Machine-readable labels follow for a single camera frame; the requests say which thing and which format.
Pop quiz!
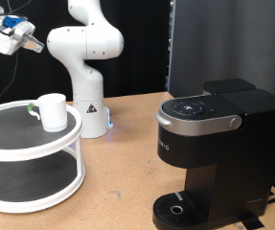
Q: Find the dark grey partition panel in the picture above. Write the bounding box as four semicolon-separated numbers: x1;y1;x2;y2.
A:
168;0;275;205

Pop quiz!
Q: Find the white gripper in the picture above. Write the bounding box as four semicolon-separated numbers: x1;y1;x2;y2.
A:
0;15;45;56

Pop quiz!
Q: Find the black Keurig coffee machine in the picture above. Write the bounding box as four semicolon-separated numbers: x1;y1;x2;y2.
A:
151;78;275;230

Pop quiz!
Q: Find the black backdrop curtain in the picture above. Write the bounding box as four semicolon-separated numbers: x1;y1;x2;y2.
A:
0;0;171;104

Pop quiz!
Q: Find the black tape strip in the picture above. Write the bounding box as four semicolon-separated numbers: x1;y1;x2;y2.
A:
239;212;265;230

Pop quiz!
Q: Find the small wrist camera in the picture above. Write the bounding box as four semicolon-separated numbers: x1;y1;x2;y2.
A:
2;14;35;39

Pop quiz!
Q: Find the white mug with green tape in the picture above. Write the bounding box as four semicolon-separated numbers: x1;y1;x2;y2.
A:
27;92;69;133

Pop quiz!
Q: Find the white two-tier turntable shelf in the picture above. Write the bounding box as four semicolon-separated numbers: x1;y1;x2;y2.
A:
0;99;88;215

